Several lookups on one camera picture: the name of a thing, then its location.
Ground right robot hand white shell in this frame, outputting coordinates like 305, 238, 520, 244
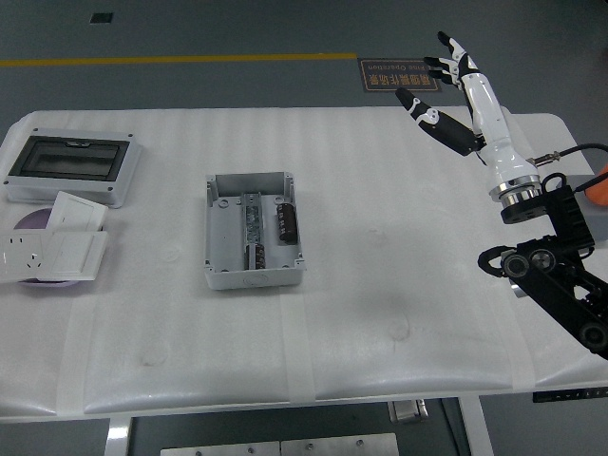
394, 30, 542, 192

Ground dark brown smooth battery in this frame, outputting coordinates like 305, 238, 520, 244
275, 201, 299, 246

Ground black battery silver print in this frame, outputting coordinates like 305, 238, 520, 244
244, 242, 267, 271

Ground grey open junction box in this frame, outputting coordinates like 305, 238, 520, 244
202, 171, 306, 291

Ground grey box dark window lid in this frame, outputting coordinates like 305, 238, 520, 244
2, 126, 143, 209

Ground black floor sign orange text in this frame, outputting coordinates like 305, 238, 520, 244
356, 58, 444, 95

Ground orange cone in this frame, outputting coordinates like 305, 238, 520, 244
582, 163, 608, 206

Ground grey block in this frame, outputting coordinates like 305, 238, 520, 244
560, 173, 608, 244

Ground white foam mat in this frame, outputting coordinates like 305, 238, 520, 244
0, 106, 608, 420

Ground black table control panel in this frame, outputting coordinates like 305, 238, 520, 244
531, 387, 608, 405

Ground white table leg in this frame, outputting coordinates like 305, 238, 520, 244
104, 417, 135, 456
458, 396, 495, 456

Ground grey metal plate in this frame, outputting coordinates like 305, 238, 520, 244
160, 441, 281, 456

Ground purple round disc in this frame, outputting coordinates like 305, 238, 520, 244
12, 207, 80, 290

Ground white tape strip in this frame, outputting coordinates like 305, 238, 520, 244
55, 298, 99, 417

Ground white socket panel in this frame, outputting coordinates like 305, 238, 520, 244
0, 230, 56, 285

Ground metal mounting rail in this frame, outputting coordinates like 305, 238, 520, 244
240, 192, 266, 271

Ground silver metal bracket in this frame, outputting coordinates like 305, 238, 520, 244
387, 400, 429, 425

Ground white switch panel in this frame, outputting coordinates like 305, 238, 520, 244
46, 190, 109, 233
35, 230, 109, 281

